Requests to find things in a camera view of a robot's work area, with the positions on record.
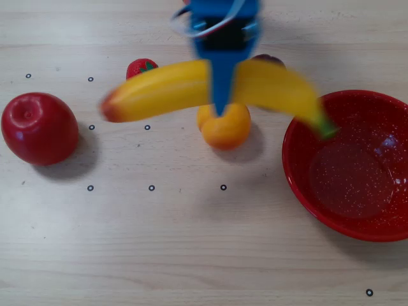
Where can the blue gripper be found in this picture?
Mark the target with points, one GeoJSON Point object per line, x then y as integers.
{"type": "Point", "coordinates": [223, 68]}

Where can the yellow toy banana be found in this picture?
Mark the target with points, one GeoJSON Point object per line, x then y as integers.
{"type": "Point", "coordinates": [159, 92]}

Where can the red speckled enamel bowl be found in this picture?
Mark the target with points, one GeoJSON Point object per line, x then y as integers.
{"type": "Point", "coordinates": [350, 191]}

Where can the orange toy peach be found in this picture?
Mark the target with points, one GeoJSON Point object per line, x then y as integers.
{"type": "Point", "coordinates": [226, 134]}

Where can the dark purple toy plum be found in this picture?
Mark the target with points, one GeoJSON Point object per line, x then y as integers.
{"type": "Point", "coordinates": [267, 59]}

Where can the red toy strawberry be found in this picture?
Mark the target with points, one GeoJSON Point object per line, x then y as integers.
{"type": "Point", "coordinates": [137, 68]}

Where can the red toy apple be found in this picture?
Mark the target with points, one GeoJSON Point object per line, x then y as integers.
{"type": "Point", "coordinates": [38, 130]}

